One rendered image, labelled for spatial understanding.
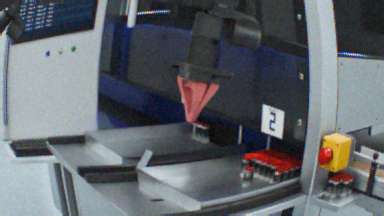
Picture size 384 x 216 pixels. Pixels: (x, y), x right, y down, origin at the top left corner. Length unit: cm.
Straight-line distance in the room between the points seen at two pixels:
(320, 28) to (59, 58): 106
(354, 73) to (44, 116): 115
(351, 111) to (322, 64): 18
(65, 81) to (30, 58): 21
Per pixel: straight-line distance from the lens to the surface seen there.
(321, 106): 132
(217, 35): 123
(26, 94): 204
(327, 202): 132
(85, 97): 214
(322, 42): 130
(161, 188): 139
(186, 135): 191
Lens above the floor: 134
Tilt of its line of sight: 12 degrees down
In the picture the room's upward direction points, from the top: 2 degrees clockwise
